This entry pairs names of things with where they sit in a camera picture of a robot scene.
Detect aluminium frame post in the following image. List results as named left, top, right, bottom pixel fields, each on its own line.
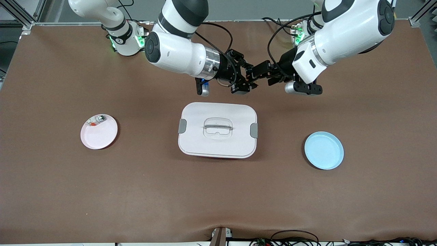
left=0, top=0, right=46, bottom=30
left=409, top=0, right=437, bottom=28

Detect round light blue plate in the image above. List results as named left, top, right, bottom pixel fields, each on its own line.
left=304, top=131, right=344, bottom=170

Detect white lidded storage box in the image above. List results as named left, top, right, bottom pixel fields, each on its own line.
left=178, top=102, right=258, bottom=159

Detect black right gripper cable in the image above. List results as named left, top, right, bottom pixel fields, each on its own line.
left=195, top=23, right=237, bottom=86

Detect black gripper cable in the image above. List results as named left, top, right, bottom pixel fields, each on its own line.
left=267, top=13, right=321, bottom=75
left=195, top=23, right=237, bottom=86

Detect black looped floor cable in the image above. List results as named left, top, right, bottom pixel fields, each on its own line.
left=270, top=229, right=320, bottom=246

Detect black arm base cables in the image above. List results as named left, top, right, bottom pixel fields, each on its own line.
left=262, top=16, right=298, bottom=37

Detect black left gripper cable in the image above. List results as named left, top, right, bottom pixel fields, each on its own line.
left=267, top=13, right=321, bottom=75

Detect round pink plate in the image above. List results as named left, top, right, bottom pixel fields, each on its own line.
left=80, top=114, right=118, bottom=150

